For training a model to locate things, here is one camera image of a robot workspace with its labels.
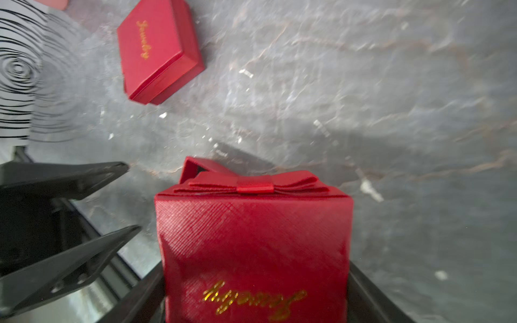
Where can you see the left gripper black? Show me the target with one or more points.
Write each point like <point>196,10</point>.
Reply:
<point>42,255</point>

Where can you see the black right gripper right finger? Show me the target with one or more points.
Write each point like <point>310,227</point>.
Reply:
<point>367,303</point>

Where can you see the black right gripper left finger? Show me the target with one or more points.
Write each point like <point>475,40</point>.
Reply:
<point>144,303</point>

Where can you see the red jewelry box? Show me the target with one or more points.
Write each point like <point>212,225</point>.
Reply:
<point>159,50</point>
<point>194,165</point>

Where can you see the pink plastic cup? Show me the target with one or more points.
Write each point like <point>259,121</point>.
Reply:
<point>56,4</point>

